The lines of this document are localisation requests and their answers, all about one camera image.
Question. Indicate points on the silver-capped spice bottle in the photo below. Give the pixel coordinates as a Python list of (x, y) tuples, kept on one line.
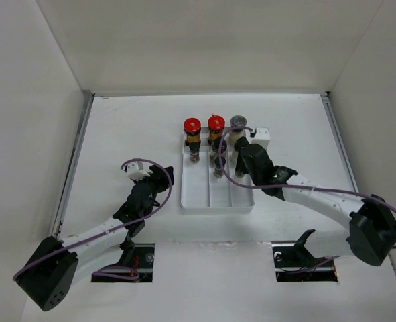
[(237, 123)]

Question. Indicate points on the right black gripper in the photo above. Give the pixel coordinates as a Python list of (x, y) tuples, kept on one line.
[(240, 164)]

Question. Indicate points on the white compartment organizer tray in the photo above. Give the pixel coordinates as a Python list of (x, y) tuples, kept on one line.
[(202, 193)]

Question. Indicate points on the black-capped beige bottle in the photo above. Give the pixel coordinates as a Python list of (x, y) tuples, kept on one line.
[(238, 145), (215, 145)]

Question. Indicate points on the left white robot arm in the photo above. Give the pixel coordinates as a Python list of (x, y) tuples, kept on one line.
[(57, 264)]

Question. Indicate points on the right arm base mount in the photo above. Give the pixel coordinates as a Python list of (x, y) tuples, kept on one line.
[(294, 263)]

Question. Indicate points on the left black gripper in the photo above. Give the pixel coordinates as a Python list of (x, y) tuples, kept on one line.
[(160, 178)]

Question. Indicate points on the small black-capped spice jar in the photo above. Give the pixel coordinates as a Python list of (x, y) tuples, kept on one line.
[(194, 149)]

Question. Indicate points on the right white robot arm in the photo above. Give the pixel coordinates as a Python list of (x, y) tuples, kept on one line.
[(368, 226)]

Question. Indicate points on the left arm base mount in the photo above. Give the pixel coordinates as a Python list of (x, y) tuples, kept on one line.
[(134, 266)]

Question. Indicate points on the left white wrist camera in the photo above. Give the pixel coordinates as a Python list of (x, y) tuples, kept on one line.
[(135, 170)]

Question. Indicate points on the red-capped amber sauce jar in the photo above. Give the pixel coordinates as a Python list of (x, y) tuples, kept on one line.
[(192, 129)]

